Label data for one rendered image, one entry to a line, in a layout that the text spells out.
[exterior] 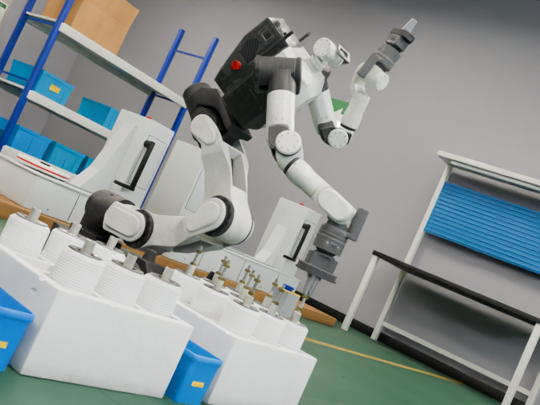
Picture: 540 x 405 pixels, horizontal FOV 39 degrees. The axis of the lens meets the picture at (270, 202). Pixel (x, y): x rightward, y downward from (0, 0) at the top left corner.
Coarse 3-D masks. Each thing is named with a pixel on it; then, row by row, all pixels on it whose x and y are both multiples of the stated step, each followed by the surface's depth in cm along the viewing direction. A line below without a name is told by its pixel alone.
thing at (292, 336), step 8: (288, 328) 212; (296, 328) 212; (304, 328) 214; (280, 336) 213; (288, 336) 212; (296, 336) 213; (304, 336) 215; (280, 344) 212; (288, 344) 212; (296, 344) 213
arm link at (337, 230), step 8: (352, 208) 216; (360, 208) 216; (328, 216) 216; (352, 216) 217; (360, 216) 215; (328, 224) 216; (336, 224) 215; (344, 224) 215; (352, 224) 216; (360, 224) 215; (328, 232) 214; (336, 232) 214; (344, 232) 215; (352, 232) 215; (344, 240) 216
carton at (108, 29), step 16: (48, 0) 703; (64, 0) 691; (80, 0) 680; (96, 0) 689; (112, 0) 701; (48, 16) 697; (80, 16) 682; (96, 16) 696; (112, 16) 709; (128, 16) 722; (80, 32) 688; (96, 32) 701; (112, 32) 716; (112, 48) 722
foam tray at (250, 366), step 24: (192, 312) 199; (192, 336) 196; (216, 336) 192; (240, 360) 192; (264, 360) 199; (288, 360) 207; (312, 360) 216; (216, 384) 187; (240, 384) 195; (264, 384) 202; (288, 384) 211
